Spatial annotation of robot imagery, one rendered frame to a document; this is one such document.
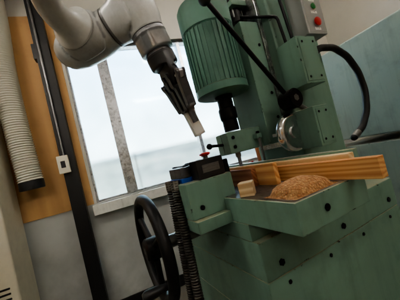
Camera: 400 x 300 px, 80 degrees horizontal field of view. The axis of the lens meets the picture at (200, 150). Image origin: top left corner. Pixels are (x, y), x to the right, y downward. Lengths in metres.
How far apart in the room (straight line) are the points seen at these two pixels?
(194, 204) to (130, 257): 1.62
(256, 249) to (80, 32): 0.64
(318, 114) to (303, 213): 0.39
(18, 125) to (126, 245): 1.16
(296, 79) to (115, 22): 0.54
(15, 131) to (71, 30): 1.42
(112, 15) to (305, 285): 0.79
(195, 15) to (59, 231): 1.79
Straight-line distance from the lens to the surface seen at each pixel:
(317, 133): 0.77
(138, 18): 0.67
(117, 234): 2.12
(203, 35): 0.81
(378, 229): 0.93
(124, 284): 2.23
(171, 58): 0.64
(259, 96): 0.82
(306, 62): 0.83
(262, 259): 0.59
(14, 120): 2.05
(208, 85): 0.76
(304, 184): 0.50
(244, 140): 0.79
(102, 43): 0.70
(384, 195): 0.96
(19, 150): 2.00
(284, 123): 0.76
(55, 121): 2.06
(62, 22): 0.66
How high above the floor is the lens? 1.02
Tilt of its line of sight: 2 degrees up
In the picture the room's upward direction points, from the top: 14 degrees counter-clockwise
